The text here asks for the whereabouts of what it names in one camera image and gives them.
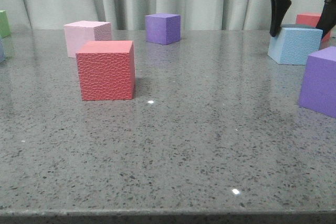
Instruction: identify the light blue foam cube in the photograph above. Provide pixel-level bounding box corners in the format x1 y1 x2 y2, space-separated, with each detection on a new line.
268 24 323 65

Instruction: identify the red foam cube back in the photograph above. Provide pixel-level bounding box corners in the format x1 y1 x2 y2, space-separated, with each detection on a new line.
296 13 331 42

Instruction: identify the red foam cube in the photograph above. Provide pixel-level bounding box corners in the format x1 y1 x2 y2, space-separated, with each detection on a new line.
296 13 331 42
76 40 135 101

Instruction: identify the purple foam cube front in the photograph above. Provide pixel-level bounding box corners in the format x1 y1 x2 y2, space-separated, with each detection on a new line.
298 46 335 118

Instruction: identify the purple foam cube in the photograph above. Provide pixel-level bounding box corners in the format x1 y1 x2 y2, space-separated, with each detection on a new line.
298 46 335 118
145 13 181 45

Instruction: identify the purple foam cube back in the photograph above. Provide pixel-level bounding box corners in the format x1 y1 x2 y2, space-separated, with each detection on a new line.
145 13 181 45

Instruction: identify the red foam cube front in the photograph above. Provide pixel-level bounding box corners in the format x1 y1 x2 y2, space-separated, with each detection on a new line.
76 40 135 101

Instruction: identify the pink foam cube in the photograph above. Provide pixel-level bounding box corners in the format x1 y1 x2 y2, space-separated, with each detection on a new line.
64 20 112 58

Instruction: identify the green foam cube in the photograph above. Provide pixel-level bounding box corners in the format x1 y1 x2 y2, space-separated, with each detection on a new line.
0 10 11 38

